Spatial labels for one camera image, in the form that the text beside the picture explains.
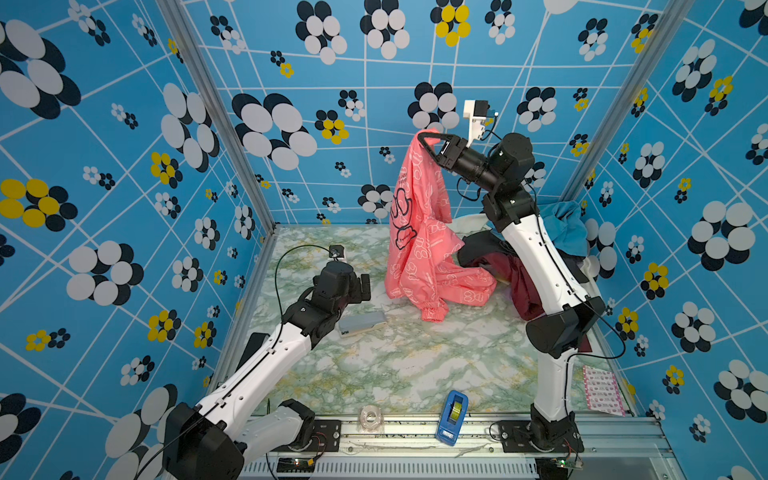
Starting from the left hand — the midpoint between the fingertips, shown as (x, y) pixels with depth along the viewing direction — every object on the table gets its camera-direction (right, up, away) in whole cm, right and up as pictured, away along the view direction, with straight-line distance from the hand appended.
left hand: (353, 275), depth 79 cm
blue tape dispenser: (+25, -35, -7) cm, 44 cm away
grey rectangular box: (0, -16, +13) cm, 21 cm away
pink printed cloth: (+20, +3, 0) cm, 20 cm away
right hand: (+16, +30, -18) cm, 39 cm away
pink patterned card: (+68, -32, +1) cm, 75 cm away
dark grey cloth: (+39, +9, +20) cm, 45 cm away
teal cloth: (+69, +15, +19) cm, 73 cm away
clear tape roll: (+5, -37, -6) cm, 38 cm away
